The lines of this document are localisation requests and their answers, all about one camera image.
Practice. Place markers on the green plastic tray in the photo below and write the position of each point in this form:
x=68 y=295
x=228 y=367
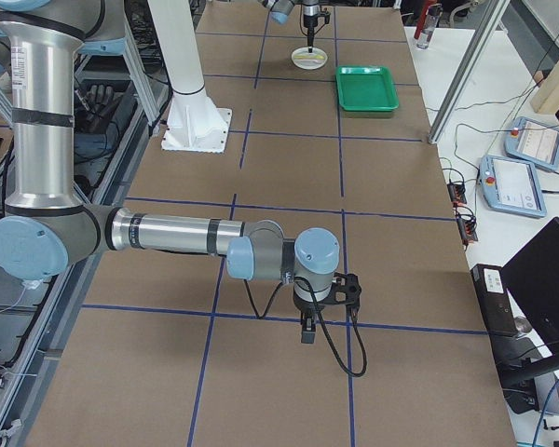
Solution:
x=366 y=89

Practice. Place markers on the clear water bottle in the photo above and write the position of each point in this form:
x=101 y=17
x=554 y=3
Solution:
x=431 y=22

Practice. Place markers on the blue teach pendant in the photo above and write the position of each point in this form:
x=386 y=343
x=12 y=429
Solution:
x=533 y=141
x=512 y=186

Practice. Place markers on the white round plate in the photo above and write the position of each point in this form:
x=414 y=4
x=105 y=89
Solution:
x=309 y=65

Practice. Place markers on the far blue teach pendant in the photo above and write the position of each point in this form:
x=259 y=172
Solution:
x=533 y=141

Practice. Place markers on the black desktop computer box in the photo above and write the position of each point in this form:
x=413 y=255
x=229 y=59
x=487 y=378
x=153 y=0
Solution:
x=493 y=300

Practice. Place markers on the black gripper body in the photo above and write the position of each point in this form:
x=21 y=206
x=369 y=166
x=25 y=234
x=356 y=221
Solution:
x=309 y=19
x=306 y=306

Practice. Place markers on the orange black connector strip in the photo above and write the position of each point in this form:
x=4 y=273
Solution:
x=465 y=217

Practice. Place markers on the near blue teach pendant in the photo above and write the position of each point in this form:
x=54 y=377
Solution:
x=512 y=186

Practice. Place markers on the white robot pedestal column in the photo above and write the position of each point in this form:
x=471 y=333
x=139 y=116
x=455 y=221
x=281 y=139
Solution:
x=194 y=123

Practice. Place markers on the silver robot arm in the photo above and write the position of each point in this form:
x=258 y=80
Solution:
x=47 y=228
x=311 y=12

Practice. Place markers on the black computer monitor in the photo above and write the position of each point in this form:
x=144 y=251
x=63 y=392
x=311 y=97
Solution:
x=532 y=279

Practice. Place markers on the aluminium frame post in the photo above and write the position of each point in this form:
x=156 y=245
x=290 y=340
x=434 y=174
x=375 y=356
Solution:
x=477 y=45

